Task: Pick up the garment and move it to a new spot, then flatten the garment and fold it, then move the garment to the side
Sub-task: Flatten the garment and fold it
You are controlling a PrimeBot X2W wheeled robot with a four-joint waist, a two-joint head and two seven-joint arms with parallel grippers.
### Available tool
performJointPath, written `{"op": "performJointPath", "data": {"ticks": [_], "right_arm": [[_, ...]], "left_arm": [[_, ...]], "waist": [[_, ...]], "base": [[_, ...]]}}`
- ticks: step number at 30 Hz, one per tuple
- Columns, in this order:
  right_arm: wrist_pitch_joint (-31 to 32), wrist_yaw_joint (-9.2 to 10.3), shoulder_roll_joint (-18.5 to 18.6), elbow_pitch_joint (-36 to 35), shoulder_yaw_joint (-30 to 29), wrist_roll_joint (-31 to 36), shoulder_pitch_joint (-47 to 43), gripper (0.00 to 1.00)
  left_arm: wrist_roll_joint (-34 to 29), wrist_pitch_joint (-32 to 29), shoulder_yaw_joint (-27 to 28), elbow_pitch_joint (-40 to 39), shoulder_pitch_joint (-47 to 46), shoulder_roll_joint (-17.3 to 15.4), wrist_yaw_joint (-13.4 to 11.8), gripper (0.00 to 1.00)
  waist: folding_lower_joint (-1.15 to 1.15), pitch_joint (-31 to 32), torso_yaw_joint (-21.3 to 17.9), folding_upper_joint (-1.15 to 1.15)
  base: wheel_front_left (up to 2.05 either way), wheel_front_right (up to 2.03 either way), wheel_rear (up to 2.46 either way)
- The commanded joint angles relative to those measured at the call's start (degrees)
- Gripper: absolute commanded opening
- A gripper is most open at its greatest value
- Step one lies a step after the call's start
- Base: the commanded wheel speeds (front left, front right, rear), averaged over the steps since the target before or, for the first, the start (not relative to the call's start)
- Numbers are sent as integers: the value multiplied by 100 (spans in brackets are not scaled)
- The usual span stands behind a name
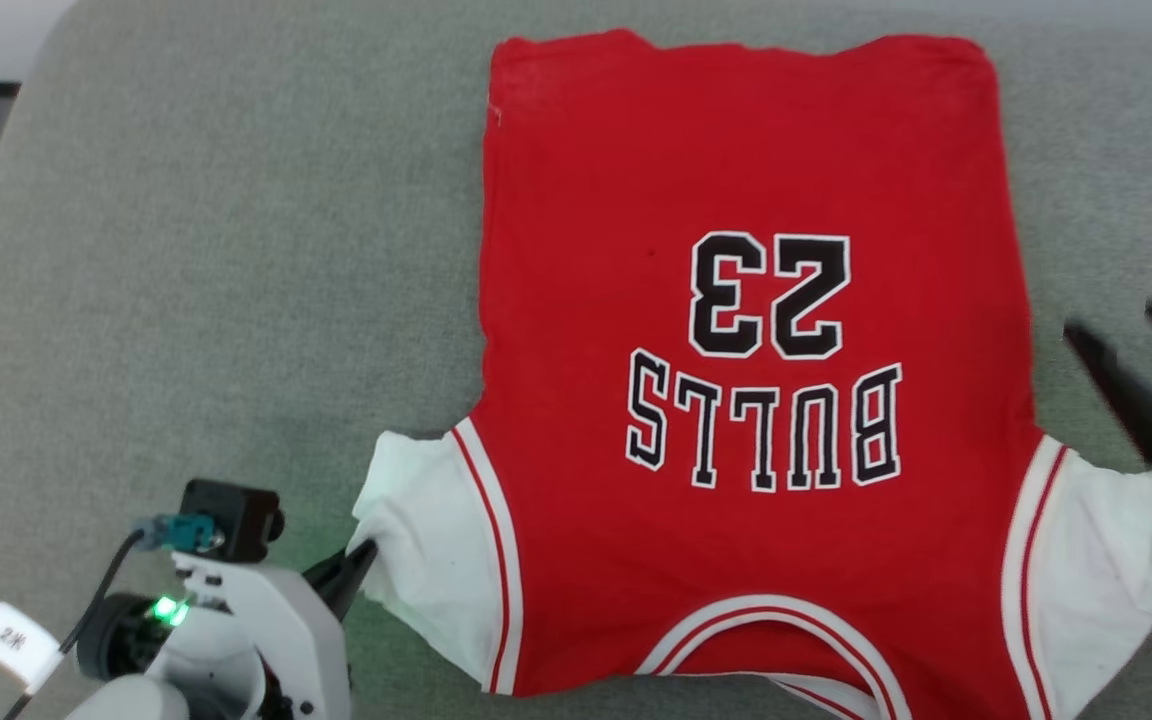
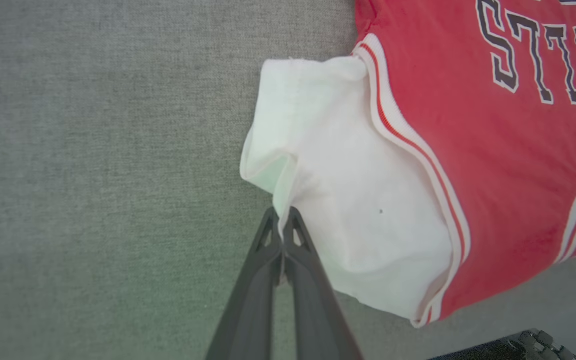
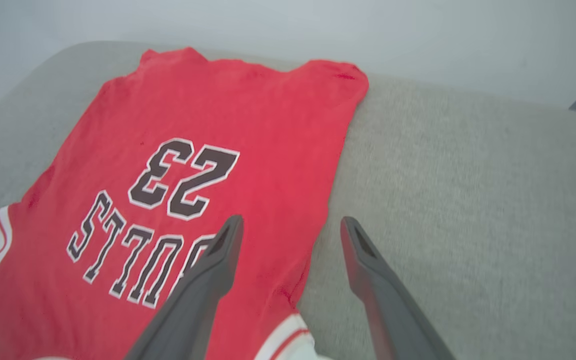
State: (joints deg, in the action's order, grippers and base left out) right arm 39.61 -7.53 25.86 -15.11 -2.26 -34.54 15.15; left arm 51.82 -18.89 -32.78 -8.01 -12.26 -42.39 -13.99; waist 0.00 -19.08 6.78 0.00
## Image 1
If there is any black cable with teal plug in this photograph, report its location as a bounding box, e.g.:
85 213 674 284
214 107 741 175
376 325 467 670
0 514 219 720

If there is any red Bulls basketball jersey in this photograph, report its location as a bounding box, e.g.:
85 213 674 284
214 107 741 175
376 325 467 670
350 28 1152 720

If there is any grey fabric sofa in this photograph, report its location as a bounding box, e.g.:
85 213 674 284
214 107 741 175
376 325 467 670
0 0 1152 720

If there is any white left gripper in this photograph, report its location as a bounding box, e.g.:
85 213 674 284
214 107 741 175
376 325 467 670
171 539 380 720

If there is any white paper label tag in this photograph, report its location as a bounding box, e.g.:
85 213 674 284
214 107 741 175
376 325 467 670
0 600 63 687

